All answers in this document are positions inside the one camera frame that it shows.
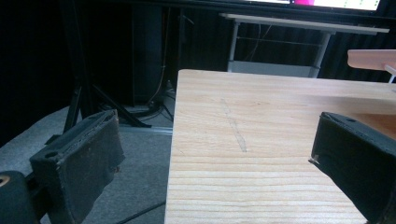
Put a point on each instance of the black tripod stand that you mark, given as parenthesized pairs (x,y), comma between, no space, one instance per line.
(90,93)

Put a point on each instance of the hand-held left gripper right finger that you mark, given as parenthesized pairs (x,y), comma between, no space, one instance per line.
(358,165)

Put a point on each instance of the dark curtain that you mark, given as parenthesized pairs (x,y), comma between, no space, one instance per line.
(34,62)

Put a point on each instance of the white metal desk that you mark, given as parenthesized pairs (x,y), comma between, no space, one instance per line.
(299,26)

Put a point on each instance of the monitor screen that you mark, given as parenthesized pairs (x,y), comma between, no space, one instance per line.
(330,3)

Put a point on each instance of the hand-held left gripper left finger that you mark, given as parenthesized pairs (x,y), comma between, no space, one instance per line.
(81,158)

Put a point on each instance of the pink board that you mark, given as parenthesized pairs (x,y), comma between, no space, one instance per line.
(370,59)

